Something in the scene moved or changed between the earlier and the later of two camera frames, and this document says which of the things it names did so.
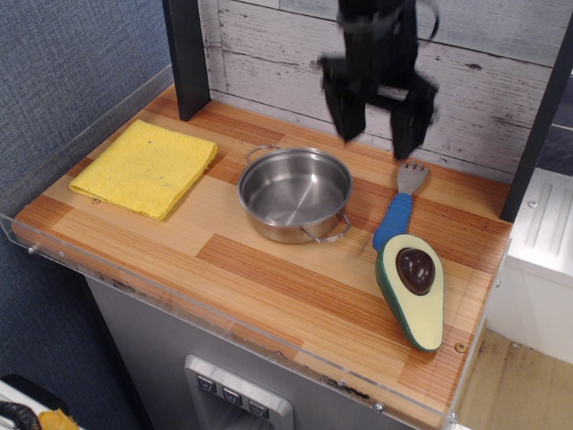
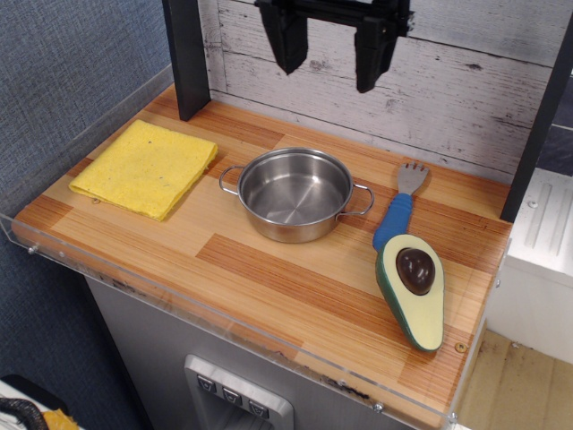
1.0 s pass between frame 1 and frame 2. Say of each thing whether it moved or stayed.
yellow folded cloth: stayed
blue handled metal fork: stayed
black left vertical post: stayed
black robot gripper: moved
